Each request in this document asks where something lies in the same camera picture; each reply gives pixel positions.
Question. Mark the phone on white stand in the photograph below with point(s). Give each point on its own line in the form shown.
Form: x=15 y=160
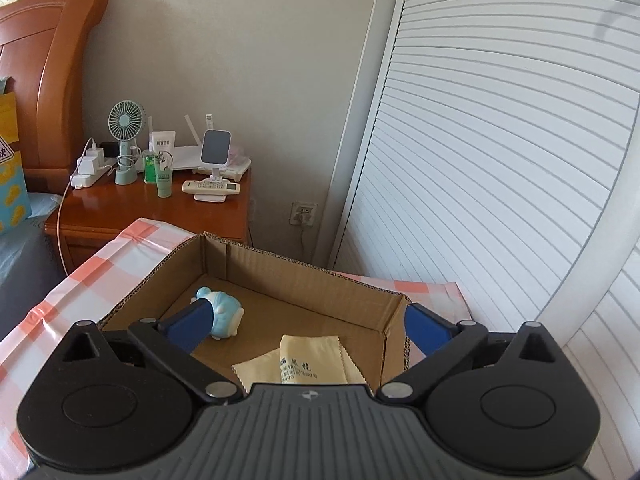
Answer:
x=215 y=153

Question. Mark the white card box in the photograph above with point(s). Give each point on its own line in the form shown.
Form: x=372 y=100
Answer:
x=162 y=142

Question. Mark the pink checkered tablecloth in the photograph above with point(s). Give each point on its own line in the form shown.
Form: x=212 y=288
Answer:
x=101 y=283

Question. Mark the wooden nightstand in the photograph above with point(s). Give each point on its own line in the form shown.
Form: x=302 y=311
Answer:
x=92 y=217

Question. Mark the wall outlet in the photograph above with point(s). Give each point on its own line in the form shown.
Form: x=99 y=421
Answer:
x=302 y=214

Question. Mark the white router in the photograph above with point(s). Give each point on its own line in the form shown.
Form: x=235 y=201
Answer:
x=189 y=157

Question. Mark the white louvered closet door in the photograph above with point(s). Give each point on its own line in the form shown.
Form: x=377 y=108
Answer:
x=501 y=153

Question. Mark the white remote control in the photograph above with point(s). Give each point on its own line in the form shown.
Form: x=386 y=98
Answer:
x=211 y=188

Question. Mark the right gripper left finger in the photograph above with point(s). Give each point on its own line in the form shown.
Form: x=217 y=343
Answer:
x=167 y=346

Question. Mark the green tube bottle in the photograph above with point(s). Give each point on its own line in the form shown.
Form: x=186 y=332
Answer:
x=163 y=173

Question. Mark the wooden headboard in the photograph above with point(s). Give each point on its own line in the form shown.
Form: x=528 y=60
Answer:
x=42 y=53

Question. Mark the blue bed sheet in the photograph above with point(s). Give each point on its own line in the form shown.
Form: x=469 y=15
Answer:
x=30 y=266

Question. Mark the green desk fan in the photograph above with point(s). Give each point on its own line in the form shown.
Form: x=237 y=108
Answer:
x=125 y=121

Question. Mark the white power strip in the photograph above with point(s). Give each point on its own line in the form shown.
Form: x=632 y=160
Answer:
x=91 y=167

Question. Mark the green box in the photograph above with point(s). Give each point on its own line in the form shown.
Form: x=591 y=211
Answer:
x=148 y=160

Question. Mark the yellow duck tissue box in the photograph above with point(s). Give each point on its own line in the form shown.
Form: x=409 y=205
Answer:
x=14 y=201

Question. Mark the blue plush toy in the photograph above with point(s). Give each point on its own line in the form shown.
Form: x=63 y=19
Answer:
x=227 y=312

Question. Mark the cardboard box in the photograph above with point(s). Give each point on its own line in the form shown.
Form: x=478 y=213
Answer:
x=280 y=296

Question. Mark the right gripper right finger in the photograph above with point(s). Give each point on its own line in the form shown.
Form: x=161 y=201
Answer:
x=447 y=347

